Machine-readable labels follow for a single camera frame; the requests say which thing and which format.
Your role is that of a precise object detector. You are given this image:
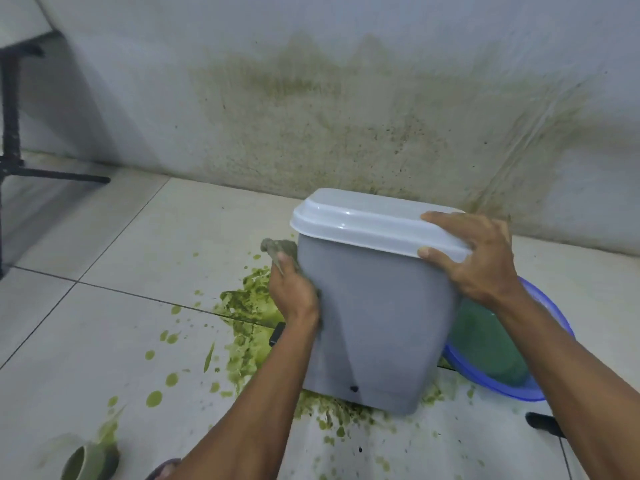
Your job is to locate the blue plastic basin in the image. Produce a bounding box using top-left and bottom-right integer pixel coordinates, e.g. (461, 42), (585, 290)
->
(441, 275), (577, 403)

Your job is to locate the clear plastic cup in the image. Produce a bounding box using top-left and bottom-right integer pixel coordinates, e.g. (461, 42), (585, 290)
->
(59, 440), (121, 480)

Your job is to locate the person's left sandalled foot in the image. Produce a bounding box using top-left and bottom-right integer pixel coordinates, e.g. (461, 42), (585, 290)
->
(144, 457), (184, 480)

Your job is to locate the grey pedal bin white lid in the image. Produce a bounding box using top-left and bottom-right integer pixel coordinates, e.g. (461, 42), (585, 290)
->
(268, 187), (475, 417)

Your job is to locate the green stained cleaning cloth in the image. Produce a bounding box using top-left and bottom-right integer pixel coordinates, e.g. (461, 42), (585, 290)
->
(259, 237), (304, 277)

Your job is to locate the person's right forearm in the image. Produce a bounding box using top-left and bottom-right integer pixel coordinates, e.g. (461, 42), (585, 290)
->
(496, 288), (640, 480)

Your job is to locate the person's right hand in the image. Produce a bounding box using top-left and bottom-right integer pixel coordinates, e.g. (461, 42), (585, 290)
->
(417, 210), (527, 311)

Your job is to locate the person's left hand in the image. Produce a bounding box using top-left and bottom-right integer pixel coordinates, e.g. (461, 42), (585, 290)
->
(267, 252), (321, 329)

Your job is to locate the person's left forearm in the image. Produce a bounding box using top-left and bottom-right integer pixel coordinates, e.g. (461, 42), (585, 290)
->
(169, 319), (322, 480)

